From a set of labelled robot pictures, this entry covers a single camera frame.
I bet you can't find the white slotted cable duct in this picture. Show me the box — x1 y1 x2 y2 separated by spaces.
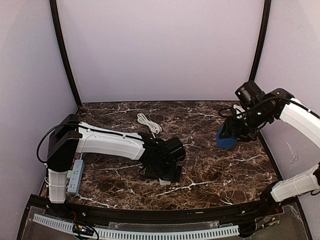
32 213 240 240

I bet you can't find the dark blue cube plug adapter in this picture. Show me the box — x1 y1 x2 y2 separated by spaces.
216 127 238 150

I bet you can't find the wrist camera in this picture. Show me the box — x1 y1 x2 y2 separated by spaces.
235 81 266 108
164 136 186 162

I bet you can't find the right black frame post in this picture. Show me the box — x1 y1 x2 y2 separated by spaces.
248 0 272 82

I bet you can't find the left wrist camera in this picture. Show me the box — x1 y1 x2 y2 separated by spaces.
164 136 186 162

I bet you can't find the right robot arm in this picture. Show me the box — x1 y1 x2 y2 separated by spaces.
216 81 320 204

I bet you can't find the light blue power strip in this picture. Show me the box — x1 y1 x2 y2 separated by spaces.
67 159 85 194

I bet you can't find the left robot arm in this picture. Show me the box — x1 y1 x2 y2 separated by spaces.
44 114 186 204

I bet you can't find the green cube charger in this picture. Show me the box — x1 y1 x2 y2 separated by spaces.
67 170 73 179

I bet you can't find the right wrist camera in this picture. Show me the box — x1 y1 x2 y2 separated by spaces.
235 81 266 108

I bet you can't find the black front rail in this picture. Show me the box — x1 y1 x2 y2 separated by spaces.
20 194 302 226

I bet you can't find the white power strip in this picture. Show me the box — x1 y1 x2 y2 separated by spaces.
158 178 172 186

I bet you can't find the black frame post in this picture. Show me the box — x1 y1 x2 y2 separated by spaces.
248 0 272 82
49 0 82 108

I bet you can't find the left black frame post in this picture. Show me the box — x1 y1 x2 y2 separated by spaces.
49 0 82 108

